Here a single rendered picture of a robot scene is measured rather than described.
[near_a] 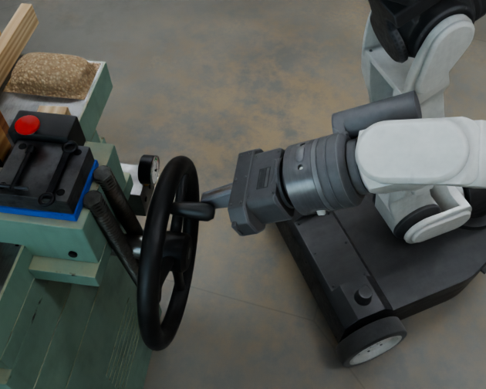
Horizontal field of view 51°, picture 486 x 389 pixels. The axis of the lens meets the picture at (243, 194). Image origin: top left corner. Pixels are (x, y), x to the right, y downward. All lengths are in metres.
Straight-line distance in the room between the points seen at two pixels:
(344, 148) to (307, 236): 0.96
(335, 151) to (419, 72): 0.39
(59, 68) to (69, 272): 0.34
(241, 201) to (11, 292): 0.32
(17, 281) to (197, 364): 0.91
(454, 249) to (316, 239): 0.41
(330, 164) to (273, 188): 0.08
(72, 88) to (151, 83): 1.37
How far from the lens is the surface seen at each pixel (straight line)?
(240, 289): 1.64
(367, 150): 0.54
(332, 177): 0.57
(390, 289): 1.51
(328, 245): 1.51
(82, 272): 0.72
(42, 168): 0.67
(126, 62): 2.37
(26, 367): 0.82
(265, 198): 0.60
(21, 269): 0.74
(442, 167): 0.52
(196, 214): 0.67
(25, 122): 0.69
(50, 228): 0.67
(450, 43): 0.91
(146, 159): 1.05
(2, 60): 0.96
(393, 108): 0.59
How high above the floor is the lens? 1.49
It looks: 55 degrees down
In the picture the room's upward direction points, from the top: straight up
